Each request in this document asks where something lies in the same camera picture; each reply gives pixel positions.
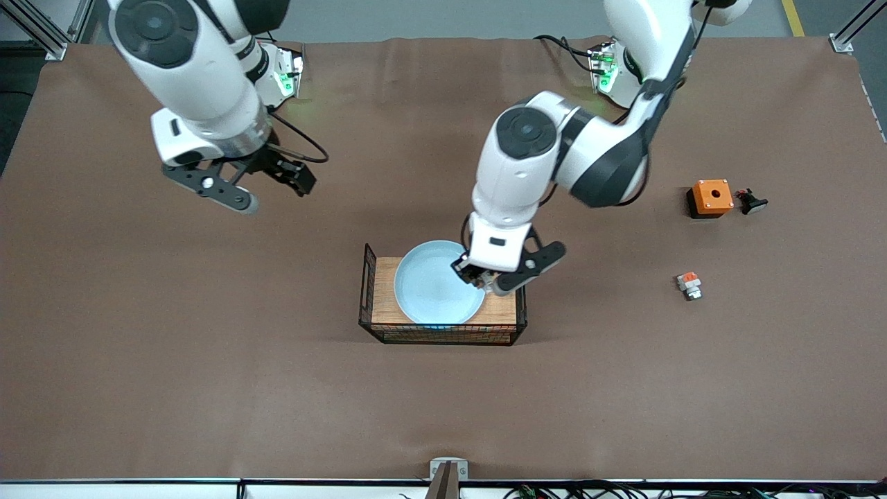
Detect light blue round plate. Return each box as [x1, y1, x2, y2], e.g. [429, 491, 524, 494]
[394, 240, 486, 326]

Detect orange button box with hole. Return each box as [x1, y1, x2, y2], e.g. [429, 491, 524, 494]
[686, 179, 735, 220]

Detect black push button head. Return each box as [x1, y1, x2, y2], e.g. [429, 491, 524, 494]
[735, 188, 769, 216]

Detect brown table cover sheet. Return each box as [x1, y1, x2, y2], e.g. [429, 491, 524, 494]
[0, 35, 887, 482]

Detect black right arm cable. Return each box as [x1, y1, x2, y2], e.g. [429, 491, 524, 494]
[267, 111, 330, 165]

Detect wire rack with wooden board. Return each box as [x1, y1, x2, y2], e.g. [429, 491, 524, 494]
[358, 243, 528, 347]

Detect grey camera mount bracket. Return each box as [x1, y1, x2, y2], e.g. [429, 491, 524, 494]
[424, 457, 469, 499]

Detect thin aluminium frame profile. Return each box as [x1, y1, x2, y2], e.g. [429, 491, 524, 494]
[67, 0, 96, 44]

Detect black left arm base cable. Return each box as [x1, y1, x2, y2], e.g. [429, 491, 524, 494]
[534, 35, 598, 74]

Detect tangled black cables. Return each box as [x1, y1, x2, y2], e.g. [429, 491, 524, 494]
[398, 480, 887, 499]

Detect slanted aluminium frame profile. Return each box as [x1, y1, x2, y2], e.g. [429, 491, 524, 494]
[0, 0, 70, 62]

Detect white table edge rail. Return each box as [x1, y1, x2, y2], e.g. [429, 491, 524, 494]
[0, 478, 887, 499]

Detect aluminium frame profile with foot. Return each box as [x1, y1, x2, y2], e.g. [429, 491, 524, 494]
[829, 0, 887, 55]

